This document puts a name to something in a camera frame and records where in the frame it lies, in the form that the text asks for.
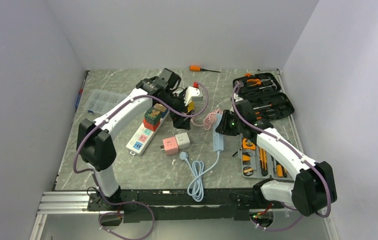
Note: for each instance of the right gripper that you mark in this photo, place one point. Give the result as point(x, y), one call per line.
point(223, 127)

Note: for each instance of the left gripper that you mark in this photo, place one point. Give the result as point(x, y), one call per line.
point(180, 121)

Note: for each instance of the blue power strip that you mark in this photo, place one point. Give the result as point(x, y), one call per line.
point(217, 138)

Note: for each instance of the black tool case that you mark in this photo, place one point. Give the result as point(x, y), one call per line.
point(263, 91)

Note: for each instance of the grey tool tray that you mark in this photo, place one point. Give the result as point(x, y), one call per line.
point(256, 163)

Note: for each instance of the pink cube plug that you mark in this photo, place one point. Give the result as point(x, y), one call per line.
point(169, 146)

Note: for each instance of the white power strip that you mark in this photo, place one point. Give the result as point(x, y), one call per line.
point(141, 139)

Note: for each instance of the clear screw box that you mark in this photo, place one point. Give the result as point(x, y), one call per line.
point(101, 101)

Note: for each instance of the white cube plug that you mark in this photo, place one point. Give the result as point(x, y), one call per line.
point(183, 140)

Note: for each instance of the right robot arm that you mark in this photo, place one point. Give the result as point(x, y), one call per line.
point(312, 190)

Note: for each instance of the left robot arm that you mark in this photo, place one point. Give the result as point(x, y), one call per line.
point(95, 141)

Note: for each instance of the beige cube plug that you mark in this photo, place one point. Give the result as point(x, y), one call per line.
point(160, 107)

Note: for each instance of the blue cube plug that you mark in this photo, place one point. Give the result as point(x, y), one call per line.
point(164, 114)

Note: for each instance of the green cube plug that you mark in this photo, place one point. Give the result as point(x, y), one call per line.
point(152, 116)

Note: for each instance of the yellow cube plug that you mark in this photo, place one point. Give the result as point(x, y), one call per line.
point(190, 107)

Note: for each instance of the red cube plug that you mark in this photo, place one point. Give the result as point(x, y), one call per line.
point(151, 127)

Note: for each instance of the orange screwdriver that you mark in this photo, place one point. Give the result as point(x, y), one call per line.
point(194, 68)

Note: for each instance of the blue pen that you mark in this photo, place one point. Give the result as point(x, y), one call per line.
point(79, 95)

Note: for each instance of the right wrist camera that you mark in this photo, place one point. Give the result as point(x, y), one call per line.
point(237, 98)

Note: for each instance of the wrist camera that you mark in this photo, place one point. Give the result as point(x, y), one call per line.
point(237, 98)
point(193, 94)

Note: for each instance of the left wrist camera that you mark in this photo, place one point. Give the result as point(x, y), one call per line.
point(193, 94)

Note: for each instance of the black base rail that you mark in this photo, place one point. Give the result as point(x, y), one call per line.
point(175, 204)

